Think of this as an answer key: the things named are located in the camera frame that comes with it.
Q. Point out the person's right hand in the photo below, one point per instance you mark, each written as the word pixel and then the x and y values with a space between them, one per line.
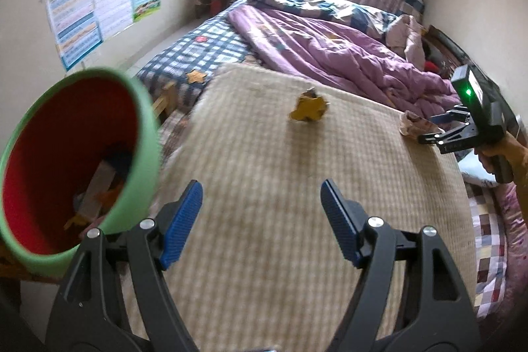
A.
pixel 520 154

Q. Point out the beige crumpled cloth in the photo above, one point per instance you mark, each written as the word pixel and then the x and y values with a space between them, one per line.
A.
pixel 406 40

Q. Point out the red cloth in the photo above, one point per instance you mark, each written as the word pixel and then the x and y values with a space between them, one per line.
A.
pixel 432 66

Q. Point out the beige striped mat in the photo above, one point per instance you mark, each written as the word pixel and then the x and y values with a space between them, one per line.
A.
pixel 268 154

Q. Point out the purple blanket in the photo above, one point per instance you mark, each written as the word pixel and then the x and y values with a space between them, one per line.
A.
pixel 330 55

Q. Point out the dark wooden headboard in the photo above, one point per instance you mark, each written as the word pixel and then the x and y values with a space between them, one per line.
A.
pixel 449 51

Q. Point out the blue plaid bed sheet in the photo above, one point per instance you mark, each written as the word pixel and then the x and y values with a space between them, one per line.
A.
pixel 198 51

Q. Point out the white wall poster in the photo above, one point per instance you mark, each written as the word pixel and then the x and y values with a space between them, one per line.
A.
pixel 112 1

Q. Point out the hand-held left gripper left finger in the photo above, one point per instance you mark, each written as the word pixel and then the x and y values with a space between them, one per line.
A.
pixel 181 224

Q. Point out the blue checkered duvet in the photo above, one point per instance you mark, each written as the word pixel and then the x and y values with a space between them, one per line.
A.
pixel 321 7

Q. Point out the blue plaid cushion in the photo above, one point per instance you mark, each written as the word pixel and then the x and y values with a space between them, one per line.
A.
pixel 413 2

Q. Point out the light blue pillow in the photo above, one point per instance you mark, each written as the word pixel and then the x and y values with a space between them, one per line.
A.
pixel 474 170

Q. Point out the green bin with red inside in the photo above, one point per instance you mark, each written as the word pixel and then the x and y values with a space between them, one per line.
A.
pixel 70 121

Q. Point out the blue and yellow wall poster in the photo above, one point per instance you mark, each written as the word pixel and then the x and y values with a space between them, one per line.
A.
pixel 74 22

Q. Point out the pink cloth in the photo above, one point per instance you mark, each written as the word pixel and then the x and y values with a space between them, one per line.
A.
pixel 513 236

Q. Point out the yellow snack wrapper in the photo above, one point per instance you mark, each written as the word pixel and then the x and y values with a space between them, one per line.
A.
pixel 307 108

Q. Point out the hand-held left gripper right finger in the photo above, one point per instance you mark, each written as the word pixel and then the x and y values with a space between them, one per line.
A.
pixel 340 222

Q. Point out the person's right forearm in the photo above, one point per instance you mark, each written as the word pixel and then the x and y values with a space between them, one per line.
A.
pixel 523 191

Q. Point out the pink white wrapper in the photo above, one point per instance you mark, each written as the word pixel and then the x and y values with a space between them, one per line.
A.
pixel 412 123

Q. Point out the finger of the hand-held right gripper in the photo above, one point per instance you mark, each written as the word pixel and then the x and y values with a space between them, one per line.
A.
pixel 453 137
pixel 451 116

